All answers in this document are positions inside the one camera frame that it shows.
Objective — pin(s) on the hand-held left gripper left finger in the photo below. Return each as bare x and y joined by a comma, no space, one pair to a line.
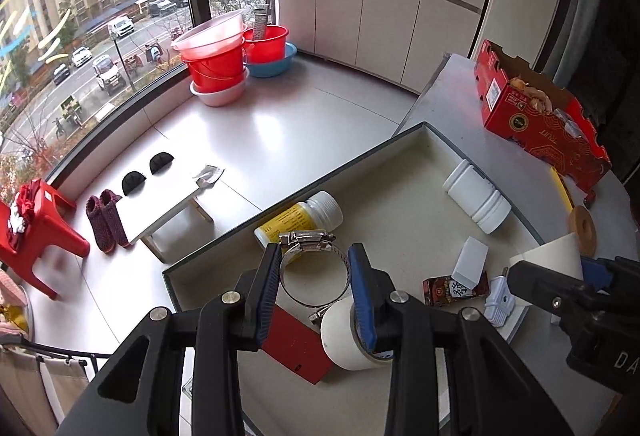
267,301

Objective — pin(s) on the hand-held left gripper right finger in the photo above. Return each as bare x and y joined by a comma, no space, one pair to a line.
362,301

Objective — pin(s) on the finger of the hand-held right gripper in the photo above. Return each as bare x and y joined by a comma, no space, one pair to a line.
545,286
595,273

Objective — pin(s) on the white tape roll blue print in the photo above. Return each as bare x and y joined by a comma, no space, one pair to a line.
340,341

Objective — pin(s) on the white plastic adapter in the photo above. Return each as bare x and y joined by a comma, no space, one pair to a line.
500,306

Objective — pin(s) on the small white box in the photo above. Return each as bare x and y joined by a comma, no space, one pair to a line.
470,261

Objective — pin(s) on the dark patterned card box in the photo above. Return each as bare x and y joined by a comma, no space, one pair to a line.
445,291

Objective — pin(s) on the white bottle yellow label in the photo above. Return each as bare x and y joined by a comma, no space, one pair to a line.
300,221

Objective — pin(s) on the dark green shallow tray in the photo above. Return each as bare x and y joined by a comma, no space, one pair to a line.
400,196

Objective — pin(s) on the white bottle grey label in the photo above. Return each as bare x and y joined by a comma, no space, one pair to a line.
475,196

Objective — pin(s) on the brown tape roll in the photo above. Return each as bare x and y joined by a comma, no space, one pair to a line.
589,241

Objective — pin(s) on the red lighter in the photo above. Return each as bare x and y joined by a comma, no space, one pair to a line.
589,199

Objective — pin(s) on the yellow ruler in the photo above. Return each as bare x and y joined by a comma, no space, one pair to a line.
561,188

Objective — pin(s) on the small white bag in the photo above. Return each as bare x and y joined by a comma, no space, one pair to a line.
207,175

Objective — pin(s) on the low white table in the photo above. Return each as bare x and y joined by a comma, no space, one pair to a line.
165,206

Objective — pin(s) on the red cardboard box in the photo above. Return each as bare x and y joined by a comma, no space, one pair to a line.
530,126

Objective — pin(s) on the maroon knitted slipper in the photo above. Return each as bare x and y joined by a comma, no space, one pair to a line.
100,226
116,216

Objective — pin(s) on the black half-round pad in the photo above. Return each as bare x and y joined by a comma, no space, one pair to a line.
133,183
161,164

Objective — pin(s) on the dark glass display cabinet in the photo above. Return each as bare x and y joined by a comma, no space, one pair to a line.
622,81

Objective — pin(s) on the black metal rack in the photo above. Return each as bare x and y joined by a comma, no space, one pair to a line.
65,355

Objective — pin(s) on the white basin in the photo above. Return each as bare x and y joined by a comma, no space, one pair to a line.
220,95

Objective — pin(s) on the red plastic stool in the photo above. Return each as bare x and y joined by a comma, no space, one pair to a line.
55,236

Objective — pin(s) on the blue basin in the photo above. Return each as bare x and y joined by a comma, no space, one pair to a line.
275,66

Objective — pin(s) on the beige cloth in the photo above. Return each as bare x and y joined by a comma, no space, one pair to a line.
30,391

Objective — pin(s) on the red basin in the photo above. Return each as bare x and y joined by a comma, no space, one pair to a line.
270,46

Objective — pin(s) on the grey curtain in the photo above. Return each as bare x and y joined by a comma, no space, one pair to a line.
580,16

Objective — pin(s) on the red and white cloth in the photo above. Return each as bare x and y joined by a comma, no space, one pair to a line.
25,208

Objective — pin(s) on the pink translucent basin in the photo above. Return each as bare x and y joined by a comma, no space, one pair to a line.
210,36

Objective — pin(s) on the white cabinet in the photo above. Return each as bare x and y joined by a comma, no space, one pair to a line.
375,11

